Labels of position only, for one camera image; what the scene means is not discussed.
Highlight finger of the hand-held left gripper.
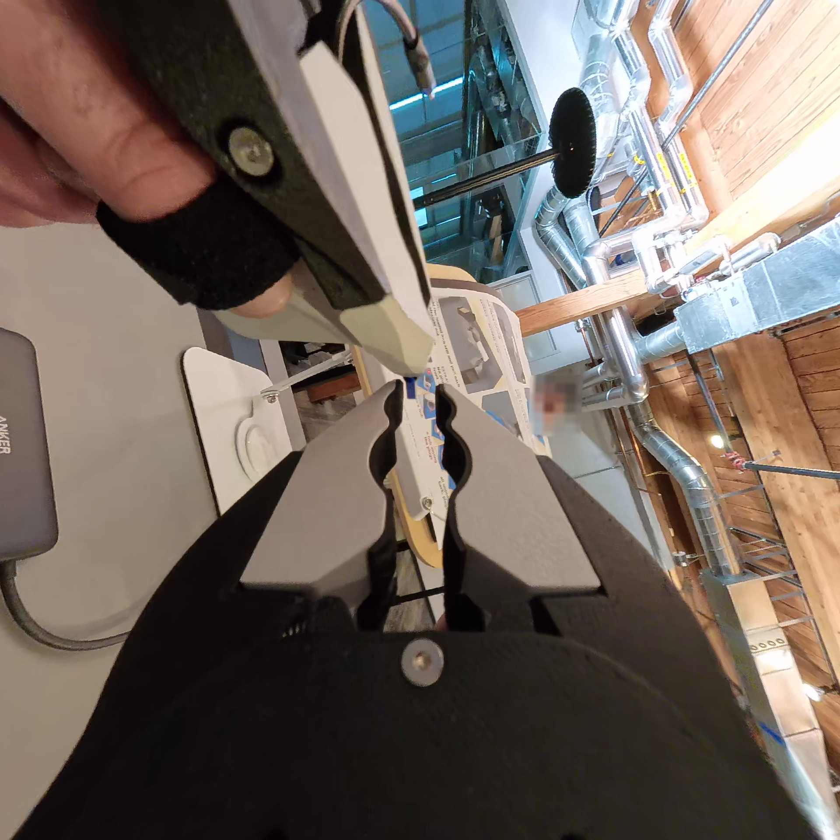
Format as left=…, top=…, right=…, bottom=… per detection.
left=298, top=46, right=435, bottom=376
left=340, top=0, right=433, bottom=327

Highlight black pole round foot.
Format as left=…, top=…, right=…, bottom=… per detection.
left=415, top=87, right=597, bottom=206

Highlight white sheet panel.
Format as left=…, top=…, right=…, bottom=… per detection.
left=387, top=367, right=450, bottom=519

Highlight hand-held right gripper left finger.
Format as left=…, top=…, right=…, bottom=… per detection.
left=238, top=379, right=406, bottom=597

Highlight person's left hand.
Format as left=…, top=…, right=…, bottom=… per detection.
left=0, top=0, right=219, bottom=228

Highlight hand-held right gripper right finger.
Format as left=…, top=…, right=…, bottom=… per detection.
left=434, top=386, right=602, bottom=616

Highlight printed instruction sheet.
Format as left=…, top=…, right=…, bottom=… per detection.
left=394, top=292, right=553, bottom=500

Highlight silver insulated pipes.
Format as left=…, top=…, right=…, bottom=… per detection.
left=535, top=0, right=736, bottom=408

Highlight silver spiral duct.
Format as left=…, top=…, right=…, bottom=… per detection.
left=630, top=400, right=746, bottom=578

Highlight black usb hub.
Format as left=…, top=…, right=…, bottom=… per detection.
left=0, top=328, right=60, bottom=562

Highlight large rectangular metal duct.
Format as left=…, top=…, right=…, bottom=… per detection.
left=676, top=217, right=840, bottom=342

